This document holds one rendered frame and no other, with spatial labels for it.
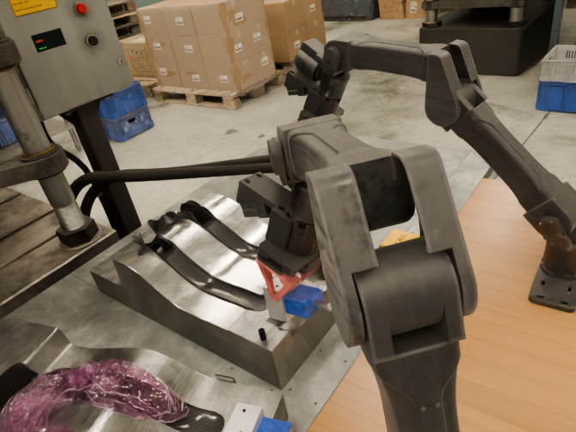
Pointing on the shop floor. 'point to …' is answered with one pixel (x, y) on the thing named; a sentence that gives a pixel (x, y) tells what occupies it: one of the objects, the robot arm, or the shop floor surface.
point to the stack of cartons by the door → (401, 9)
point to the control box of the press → (74, 81)
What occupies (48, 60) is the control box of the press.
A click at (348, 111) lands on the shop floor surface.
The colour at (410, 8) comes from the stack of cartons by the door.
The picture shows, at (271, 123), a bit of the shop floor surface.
